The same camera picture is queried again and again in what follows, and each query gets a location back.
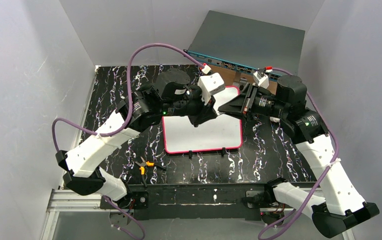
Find pink framed whiteboard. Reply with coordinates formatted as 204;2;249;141
162;86;243;155

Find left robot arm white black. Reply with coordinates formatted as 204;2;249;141
56;68;225;202

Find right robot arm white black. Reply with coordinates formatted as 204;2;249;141
219;75;380;238

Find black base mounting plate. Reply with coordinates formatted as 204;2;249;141
99;182;278;221

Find metal bracket with black knob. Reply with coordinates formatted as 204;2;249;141
232;72;254;93

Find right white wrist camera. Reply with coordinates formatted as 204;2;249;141
252;66;273;89

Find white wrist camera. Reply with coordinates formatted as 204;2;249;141
252;66;273;89
197;63;226;106

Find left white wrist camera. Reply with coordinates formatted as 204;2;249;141
197;63;226;106

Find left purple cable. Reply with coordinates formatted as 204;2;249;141
51;43;208;240

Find purple cable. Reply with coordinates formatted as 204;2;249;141
51;43;208;240
258;67;340;240

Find grey blue network switch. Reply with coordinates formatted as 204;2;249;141
186;10;305;75

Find orange handled pliers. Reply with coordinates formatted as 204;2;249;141
134;157;167;188

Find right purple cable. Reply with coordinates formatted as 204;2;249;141
258;67;340;240

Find aluminium frame rail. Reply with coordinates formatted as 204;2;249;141
40;188;355;240

